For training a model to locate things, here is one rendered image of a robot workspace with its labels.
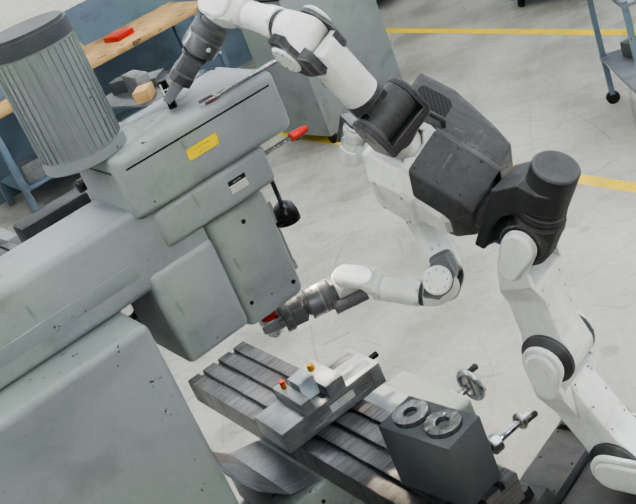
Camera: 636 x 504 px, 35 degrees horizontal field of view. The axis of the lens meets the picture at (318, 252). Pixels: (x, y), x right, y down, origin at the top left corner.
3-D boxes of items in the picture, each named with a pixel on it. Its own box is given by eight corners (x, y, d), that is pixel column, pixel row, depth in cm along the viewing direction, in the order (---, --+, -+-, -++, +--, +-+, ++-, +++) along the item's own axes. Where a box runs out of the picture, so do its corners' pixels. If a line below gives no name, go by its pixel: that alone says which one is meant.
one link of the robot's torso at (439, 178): (532, 171, 266) (417, 112, 278) (529, 114, 234) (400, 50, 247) (471, 265, 261) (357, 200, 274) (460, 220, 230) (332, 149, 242)
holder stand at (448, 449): (431, 452, 256) (407, 390, 247) (502, 476, 239) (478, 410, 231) (401, 484, 249) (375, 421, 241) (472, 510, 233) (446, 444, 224)
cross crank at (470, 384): (472, 386, 333) (462, 357, 328) (498, 396, 324) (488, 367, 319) (438, 414, 327) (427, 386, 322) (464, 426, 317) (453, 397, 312)
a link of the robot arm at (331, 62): (292, 52, 213) (355, 118, 226) (328, 4, 215) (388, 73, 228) (264, 48, 223) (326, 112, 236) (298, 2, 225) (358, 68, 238)
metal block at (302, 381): (308, 385, 287) (301, 368, 285) (320, 391, 282) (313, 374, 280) (294, 395, 285) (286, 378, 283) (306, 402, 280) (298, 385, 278)
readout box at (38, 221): (107, 251, 286) (73, 186, 276) (121, 257, 278) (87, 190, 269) (46, 289, 277) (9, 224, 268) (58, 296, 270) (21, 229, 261)
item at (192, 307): (205, 302, 277) (165, 221, 266) (252, 323, 257) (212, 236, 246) (148, 342, 269) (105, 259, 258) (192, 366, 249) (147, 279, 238)
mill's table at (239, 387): (252, 359, 341) (243, 340, 338) (526, 496, 242) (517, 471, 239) (197, 400, 332) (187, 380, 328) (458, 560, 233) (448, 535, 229)
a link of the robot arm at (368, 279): (335, 261, 276) (383, 266, 271) (342, 281, 283) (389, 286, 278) (329, 281, 272) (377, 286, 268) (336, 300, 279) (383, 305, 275)
